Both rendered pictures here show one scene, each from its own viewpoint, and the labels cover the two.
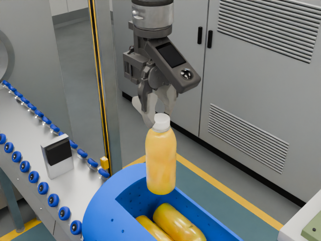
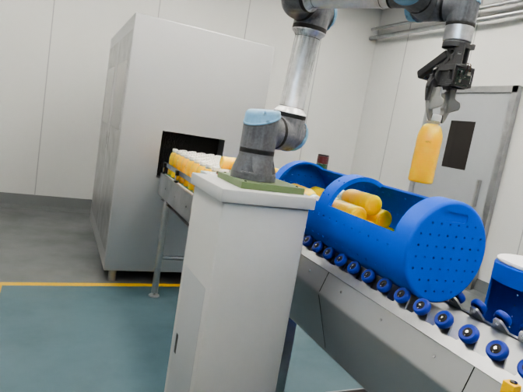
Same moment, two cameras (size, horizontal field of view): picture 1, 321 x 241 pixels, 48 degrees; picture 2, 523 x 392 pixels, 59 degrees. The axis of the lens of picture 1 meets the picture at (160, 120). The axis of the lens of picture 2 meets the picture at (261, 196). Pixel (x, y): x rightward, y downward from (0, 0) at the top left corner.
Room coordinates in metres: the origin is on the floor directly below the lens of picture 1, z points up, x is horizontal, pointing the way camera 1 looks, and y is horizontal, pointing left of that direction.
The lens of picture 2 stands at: (2.04, -0.05, 1.33)
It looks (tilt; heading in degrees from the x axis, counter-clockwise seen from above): 8 degrees down; 196
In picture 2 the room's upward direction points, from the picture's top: 10 degrees clockwise
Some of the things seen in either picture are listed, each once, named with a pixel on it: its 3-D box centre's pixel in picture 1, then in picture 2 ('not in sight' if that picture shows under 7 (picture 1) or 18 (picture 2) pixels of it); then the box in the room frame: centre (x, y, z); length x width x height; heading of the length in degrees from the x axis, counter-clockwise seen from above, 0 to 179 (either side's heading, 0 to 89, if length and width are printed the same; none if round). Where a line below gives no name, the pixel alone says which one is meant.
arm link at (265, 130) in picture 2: not in sight; (261, 128); (0.57, -0.52, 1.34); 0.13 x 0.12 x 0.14; 158
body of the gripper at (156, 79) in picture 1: (150, 54); (453, 66); (0.65, 0.02, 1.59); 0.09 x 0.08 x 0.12; 41
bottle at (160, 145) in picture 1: (160, 156); (426, 151); (0.63, 0.00, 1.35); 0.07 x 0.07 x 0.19
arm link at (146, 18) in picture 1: (151, 13); (458, 36); (0.64, 0.02, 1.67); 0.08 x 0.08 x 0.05
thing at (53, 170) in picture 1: (58, 158); not in sight; (1.03, 0.37, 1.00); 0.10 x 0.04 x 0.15; 131
